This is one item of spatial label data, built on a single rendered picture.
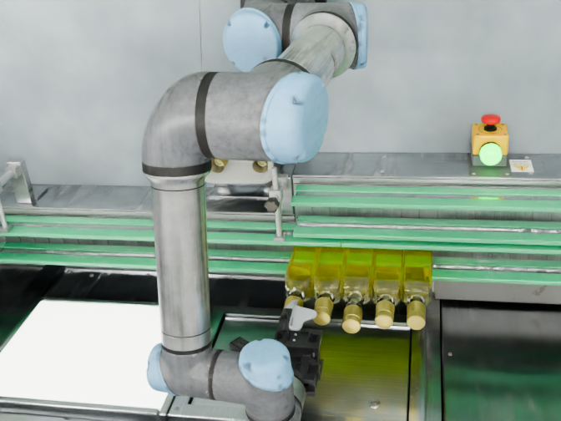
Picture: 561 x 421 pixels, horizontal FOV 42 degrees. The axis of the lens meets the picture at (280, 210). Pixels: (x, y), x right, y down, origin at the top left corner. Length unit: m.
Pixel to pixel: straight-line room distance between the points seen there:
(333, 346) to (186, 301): 0.53
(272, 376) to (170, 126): 0.38
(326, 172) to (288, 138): 0.65
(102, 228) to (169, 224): 0.69
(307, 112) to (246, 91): 0.08
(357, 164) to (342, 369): 0.44
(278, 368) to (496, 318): 0.73
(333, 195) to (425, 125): 0.27
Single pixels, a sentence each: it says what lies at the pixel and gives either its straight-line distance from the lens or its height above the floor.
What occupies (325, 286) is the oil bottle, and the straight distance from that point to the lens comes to 1.42.
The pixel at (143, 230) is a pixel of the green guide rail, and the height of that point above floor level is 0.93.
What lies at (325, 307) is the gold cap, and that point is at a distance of 1.38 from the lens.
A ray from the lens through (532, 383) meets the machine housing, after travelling 1.51.
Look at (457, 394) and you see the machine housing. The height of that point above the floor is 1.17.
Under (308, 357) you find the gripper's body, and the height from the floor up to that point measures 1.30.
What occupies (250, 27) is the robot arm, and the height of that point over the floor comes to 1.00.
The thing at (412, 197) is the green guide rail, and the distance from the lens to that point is 1.49.
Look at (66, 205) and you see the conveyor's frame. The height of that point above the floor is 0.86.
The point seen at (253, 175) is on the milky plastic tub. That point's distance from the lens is 1.62.
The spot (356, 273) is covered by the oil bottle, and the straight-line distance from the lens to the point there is 1.44.
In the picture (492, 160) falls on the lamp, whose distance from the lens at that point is 1.54.
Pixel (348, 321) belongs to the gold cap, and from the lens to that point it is 1.34.
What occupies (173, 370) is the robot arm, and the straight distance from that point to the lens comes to 1.10.
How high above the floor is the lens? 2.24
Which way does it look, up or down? 59 degrees down
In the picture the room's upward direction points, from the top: 160 degrees counter-clockwise
